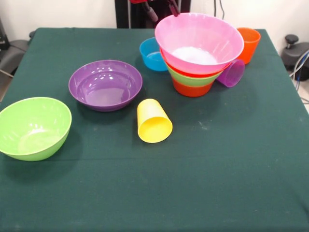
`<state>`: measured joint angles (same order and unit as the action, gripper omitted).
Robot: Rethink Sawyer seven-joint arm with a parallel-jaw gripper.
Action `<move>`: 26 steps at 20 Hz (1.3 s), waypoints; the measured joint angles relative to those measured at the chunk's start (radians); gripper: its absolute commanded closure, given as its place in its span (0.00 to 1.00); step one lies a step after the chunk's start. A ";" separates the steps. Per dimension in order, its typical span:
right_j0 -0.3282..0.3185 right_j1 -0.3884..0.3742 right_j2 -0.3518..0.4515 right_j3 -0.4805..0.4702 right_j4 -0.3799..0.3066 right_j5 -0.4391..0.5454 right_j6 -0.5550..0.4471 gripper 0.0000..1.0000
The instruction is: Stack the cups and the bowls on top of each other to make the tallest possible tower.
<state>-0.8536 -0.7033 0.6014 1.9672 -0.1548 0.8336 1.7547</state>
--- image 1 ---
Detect black chair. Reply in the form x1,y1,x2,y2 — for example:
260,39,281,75
0,18,31,78

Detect green plastic bowl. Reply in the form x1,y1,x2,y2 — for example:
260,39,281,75
0,97,72,162
166,64,224,87

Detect purple plastic cup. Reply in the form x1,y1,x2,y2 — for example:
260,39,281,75
216,59,246,88

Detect large orange plastic bowl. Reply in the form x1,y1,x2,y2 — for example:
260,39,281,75
159,47,231,78

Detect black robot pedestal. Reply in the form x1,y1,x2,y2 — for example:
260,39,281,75
114,0,191,29

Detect blue and white cables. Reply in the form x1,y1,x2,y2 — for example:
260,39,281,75
289,49,309,84

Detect dark green tablecloth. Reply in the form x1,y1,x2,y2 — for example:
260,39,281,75
0,27,309,232

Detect blue plastic bowl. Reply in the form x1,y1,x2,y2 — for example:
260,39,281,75
139,37,169,72

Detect pink plastic bowl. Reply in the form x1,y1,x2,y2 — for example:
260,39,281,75
154,12,245,75

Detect purple plastic bowl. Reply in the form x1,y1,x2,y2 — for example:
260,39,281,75
68,60,143,112

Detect yellow plastic cup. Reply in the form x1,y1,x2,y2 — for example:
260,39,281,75
137,98,173,144

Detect thin black cable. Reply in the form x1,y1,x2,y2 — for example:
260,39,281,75
213,0,226,19

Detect orange plastic cup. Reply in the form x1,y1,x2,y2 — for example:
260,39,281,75
236,27,261,65

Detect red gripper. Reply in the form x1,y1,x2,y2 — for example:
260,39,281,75
130,0,181,23

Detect small orange plastic bowl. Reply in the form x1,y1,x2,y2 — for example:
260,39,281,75
171,76,215,98

